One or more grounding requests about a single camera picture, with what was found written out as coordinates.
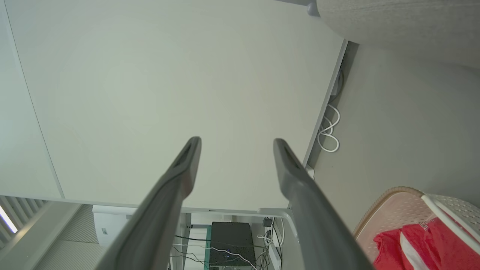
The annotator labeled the thin white computer cable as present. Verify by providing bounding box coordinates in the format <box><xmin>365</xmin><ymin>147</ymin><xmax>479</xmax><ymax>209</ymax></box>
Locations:
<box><xmin>172</xmin><ymin>243</ymin><xmax>264</xmax><ymax>270</ymax></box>

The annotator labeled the white partition panel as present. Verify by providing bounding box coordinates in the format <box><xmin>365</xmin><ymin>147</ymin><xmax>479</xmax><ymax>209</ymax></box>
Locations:
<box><xmin>0</xmin><ymin>0</ymin><xmax>65</xmax><ymax>200</ymax></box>
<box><xmin>3</xmin><ymin>0</ymin><xmax>348</xmax><ymax>211</ymax></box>

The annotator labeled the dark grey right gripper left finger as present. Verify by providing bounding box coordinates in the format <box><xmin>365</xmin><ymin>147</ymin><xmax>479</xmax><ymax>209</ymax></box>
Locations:
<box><xmin>96</xmin><ymin>136</ymin><xmax>202</xmax><ymax>270</ymax></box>

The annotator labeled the black computer box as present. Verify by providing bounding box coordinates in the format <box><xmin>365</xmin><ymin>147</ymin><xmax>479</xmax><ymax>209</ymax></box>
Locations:
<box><xmin>208</xmin><ymin>222</ymin><xmax>257</xmax><ymax>268</ymax></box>

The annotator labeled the white looped floor cable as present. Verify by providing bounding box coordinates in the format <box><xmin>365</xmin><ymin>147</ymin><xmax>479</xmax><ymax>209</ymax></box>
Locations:
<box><xmin>317</xmin><ymin>67</ymin><xmax>344</xmax><ymax>153</ymax></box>

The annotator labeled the red and white garment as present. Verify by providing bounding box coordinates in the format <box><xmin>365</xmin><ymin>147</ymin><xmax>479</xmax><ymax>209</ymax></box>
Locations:
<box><xmin>373</xmin><ymin>217</ymin><xmax>480</xmax><ymax>270</ymax></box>

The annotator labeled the white perforated laundry basket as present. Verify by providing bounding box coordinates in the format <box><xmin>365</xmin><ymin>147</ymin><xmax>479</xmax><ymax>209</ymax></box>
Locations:
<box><xmin>354</xmin><ymin>186</ymin><xmax>480</xmax><ymax>270</ymax></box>

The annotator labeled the white appliance box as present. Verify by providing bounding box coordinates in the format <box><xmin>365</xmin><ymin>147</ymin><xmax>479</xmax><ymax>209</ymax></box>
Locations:
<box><xmin>92</xmin><ymin>205</ymin><xmax>141</xmax><ymax>247</ymax></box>

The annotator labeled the white desk frame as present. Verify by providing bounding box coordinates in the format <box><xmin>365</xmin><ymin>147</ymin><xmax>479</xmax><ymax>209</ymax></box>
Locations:
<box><xmin>258</xmin><ymin>207</ymin><xmax>300</xmax><ymax>270</ymax></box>

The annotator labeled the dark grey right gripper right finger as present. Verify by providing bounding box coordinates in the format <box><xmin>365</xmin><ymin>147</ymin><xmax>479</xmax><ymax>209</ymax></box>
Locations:
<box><xmin>273</xmin><ymin>138</ymin><xmax>375</xmax><ymax>270</ymax></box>

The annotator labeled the grey fabric chair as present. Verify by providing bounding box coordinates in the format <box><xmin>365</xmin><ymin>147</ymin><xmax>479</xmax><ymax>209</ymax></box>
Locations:
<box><xmin>317</xmin><ymin>0</ymin><xmax>480</xmax><ymax>69</ymax></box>

